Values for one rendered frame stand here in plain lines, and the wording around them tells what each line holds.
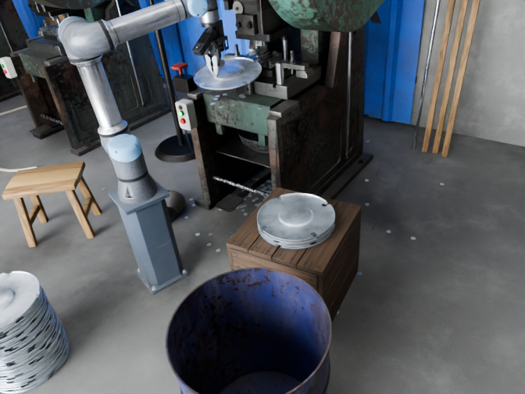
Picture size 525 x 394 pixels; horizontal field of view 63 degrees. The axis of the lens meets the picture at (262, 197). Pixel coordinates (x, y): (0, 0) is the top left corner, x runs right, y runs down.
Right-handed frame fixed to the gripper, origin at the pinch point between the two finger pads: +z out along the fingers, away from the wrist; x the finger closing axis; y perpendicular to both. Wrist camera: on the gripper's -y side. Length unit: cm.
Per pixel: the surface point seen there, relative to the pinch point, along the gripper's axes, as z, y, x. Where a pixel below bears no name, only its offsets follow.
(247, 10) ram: -19.2, 25.9, 0.2
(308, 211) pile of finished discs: 40, -16, -54
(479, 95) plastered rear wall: 51, 150, -75
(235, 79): 2.1, 3.1, -8.6
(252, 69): 1.0, 13.5, -9.8
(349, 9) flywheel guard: -21, 27, -47
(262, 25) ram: -13.6, 26.0, -7.0
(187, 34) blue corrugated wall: 32, 146, 166
